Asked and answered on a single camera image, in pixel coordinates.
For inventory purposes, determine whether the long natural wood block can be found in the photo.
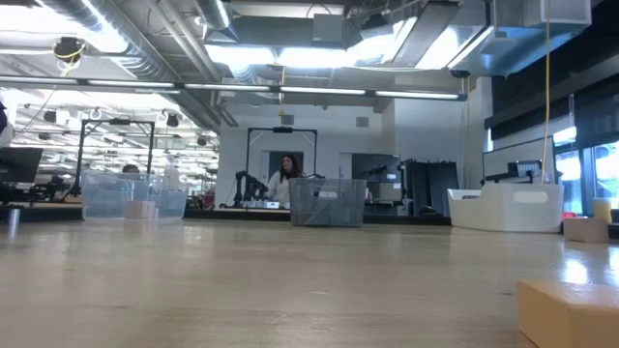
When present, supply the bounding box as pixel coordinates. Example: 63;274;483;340
124;200;158;220

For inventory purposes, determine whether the small natural wood block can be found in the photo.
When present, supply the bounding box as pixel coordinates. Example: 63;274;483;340
563;217;610;244

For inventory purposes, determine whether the long orange block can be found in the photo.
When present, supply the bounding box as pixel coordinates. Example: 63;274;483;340
516;278;619;348

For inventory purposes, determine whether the dark grey plastic bin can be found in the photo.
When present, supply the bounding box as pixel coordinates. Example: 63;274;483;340
288;177;368;228

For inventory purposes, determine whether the dark shelf unit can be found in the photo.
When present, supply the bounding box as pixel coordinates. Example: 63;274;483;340
351;153;405;217

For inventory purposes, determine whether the long LED light bar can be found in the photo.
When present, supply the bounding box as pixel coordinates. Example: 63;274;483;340
0;74;468;102

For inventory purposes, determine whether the black tall cabinet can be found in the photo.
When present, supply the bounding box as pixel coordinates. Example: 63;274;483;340
403;159;459;218

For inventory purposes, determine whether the white plastic bin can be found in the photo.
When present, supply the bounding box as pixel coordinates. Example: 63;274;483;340
447;182;565;234

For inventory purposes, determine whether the clear plastic bin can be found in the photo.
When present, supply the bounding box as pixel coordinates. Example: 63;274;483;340
80;169;189;222

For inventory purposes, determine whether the black round ceiling device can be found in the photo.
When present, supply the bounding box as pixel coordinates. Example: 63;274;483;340
51;36;88;64

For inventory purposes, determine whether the black computer monitor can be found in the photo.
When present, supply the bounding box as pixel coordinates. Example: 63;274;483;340
0;147;44;184

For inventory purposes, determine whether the yellow cup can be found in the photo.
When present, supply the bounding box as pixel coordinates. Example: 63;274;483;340
593;197;613;224

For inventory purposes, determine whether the black rig frame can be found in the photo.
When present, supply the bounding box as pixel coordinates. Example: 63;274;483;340
72;118;157;199
245;126;319;209

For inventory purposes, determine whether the silver round air duct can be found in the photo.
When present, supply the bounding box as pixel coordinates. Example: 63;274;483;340
41;0;228;131

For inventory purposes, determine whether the silver rectangular air duct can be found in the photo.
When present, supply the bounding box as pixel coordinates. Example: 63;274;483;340
449;0;594;78

